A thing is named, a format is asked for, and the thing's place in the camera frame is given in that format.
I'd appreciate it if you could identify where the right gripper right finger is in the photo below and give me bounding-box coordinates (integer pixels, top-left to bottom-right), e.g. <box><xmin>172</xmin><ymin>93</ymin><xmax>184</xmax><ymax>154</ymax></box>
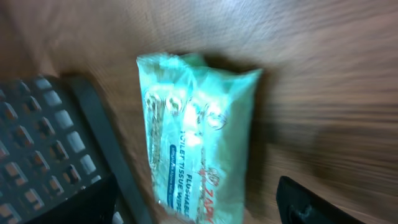
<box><xmin>276</xmin><ymin>176</ymin><xmax>364</xmax><ymax>224</ymax></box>

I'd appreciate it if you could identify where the grey plastic shopping basket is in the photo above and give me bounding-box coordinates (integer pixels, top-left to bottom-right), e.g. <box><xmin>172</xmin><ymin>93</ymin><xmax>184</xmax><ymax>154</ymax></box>
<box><xmin>1</xmin><ymin>75</ymin><xmax>152</xmax><ymax>223</ymax></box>

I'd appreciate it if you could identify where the teal white tissue packet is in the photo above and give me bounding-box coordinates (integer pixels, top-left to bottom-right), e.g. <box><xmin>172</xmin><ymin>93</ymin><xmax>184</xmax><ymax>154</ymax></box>
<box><xmin>136</xmin><ymin>53</ymin><xmax>262</xmax><ymax>223</ymax></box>

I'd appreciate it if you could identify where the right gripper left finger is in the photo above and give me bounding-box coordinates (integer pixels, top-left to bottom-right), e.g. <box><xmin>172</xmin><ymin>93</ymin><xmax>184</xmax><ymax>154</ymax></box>
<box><xmin>27</xmin><ymin>174</ymin><xmax>119</xmax><ymax>224</ymax></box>

